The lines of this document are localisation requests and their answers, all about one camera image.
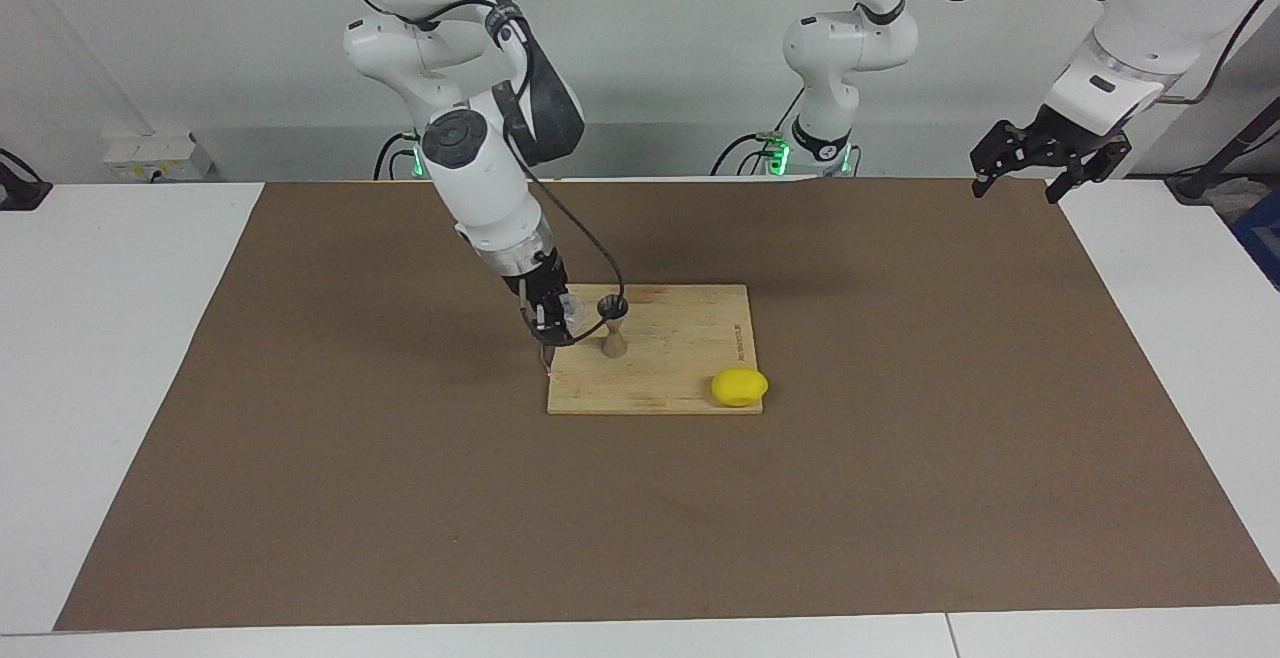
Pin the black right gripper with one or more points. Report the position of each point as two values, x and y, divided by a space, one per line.
538 283

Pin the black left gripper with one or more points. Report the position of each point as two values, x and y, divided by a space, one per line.
1070 138

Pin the small clear plastic cup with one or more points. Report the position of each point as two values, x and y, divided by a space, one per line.
575 313

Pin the steel double jigger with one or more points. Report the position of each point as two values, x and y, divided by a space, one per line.
614 343

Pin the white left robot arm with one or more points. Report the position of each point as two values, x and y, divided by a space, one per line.
850 38

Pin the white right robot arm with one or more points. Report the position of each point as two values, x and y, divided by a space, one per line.
480 178

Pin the black stand leg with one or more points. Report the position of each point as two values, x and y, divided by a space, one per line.
1190 186

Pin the yellow lemon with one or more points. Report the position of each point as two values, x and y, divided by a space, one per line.
740 387

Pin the large brown table mat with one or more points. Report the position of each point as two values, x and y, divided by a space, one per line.
640 518

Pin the blue box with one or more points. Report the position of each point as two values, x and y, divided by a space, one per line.
1262 233

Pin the white power strip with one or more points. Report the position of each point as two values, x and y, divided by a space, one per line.
160 156

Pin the black table clamp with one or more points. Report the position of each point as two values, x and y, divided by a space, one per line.
20 193

